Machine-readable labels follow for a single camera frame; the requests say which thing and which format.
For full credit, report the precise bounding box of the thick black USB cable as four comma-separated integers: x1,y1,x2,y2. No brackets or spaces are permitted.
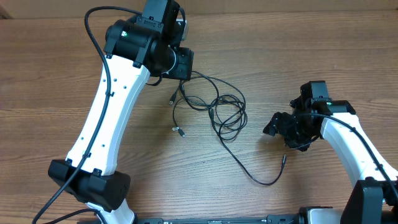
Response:
178,70,287,186

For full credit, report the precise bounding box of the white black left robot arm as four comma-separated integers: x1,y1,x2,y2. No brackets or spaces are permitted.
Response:
48,0,193,223

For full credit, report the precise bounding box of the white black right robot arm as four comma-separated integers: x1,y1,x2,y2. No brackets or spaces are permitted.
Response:
263,81,397,223

